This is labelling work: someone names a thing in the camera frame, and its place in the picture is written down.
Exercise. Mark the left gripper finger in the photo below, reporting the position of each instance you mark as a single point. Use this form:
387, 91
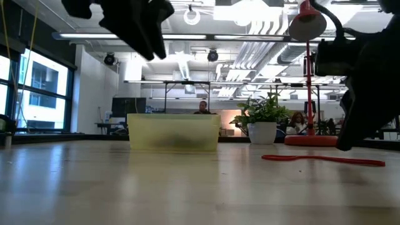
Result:
142, 43
159, 40

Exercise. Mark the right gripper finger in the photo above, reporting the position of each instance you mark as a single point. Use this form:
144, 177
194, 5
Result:
347, 103
368, 118

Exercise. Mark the red rubber band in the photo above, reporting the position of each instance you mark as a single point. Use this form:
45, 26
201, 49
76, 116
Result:
359, 162

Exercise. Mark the black background robot arm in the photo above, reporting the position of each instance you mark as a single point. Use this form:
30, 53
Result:
326, 126

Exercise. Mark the yellow translucent plastic bin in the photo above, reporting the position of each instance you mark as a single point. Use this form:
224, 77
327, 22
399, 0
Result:
172, 131

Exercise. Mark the black round ceiling speaker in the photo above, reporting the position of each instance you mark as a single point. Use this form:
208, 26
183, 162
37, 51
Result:
109, 59
212, 56

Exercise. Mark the long ceiling light strip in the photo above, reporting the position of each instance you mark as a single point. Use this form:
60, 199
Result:
93, 36

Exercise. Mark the red desk lamp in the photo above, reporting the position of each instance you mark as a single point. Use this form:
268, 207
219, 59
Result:
312, 140

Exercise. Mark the person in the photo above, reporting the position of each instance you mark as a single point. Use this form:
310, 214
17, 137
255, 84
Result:
297, 122
203, 107

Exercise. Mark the black computer monitor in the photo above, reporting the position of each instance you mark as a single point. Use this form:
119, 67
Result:
128, 106

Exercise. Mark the green plant in white pot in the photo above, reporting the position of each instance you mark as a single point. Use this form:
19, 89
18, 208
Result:
262, 132

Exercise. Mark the large window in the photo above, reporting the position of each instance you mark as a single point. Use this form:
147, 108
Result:
43, 78

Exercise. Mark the black clamp knob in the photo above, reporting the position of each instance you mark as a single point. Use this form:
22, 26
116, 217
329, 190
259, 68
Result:
7, 123

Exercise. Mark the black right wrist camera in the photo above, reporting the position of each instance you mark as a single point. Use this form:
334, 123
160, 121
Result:
337, 59

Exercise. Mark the black aluminium table frame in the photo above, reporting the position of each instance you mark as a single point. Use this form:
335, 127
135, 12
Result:
47, 137

